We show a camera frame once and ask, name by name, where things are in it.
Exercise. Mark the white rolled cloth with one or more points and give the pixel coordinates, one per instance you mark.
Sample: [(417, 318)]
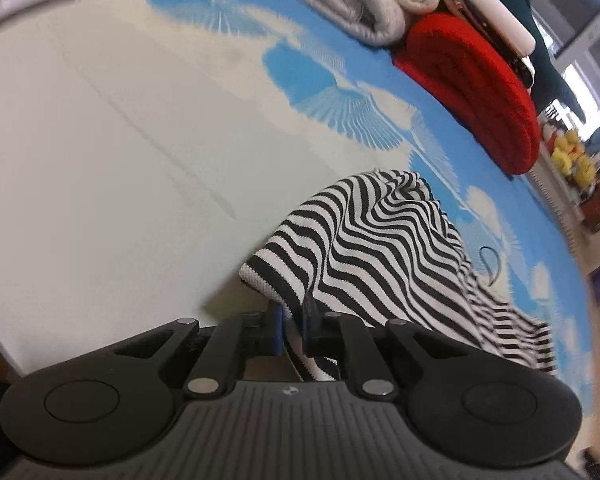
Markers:
[(495, 10)]

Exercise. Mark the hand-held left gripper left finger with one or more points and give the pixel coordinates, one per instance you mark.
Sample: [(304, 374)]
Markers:
[(278, 331)]

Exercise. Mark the blue white printed bed sheet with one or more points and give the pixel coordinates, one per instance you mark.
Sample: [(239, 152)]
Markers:
[(105, 160)]

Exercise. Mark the teal cloth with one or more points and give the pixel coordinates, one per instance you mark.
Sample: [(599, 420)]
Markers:
[(540, 45)]

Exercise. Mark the grey folded blanket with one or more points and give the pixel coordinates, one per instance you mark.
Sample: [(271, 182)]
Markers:
[(375, 5)]

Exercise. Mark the yellow plush toys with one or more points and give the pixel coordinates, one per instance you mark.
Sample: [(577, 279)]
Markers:
[(572, 157)]

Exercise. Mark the red folded blanket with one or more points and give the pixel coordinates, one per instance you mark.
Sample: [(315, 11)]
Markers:
[(475, 85)]

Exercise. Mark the black white striped sweater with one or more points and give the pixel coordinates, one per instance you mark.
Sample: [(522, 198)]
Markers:
[(380, 260)]

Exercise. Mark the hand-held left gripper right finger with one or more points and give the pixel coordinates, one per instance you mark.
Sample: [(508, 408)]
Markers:
[(307, 331)]

